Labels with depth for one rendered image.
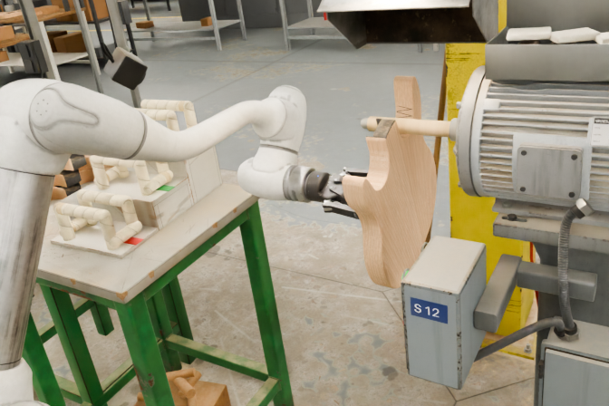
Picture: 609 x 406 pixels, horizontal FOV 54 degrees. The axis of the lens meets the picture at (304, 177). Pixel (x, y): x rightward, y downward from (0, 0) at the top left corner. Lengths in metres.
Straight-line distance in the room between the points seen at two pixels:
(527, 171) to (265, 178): 0.66
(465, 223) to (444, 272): 1.36
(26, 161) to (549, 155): 0.92
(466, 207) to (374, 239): 1.11
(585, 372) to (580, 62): 0.53
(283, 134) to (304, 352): 1.33
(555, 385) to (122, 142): 0.90
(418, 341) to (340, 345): 1.57
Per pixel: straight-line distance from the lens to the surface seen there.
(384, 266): 1.27
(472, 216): 2.33
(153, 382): 1.64
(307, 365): 2.54
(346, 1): 1.20
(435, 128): 1.22
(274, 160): 1.47
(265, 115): 1.43
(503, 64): 1.08
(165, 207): 1.70
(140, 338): 1.55
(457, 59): 2.12
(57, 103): 1.06
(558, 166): 1.05
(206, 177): 1.82
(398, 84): 1.31
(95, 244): 1.69
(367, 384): 2.43
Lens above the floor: 1.68
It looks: 24 degrees down
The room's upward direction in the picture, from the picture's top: 8 degrees counter-clockwise
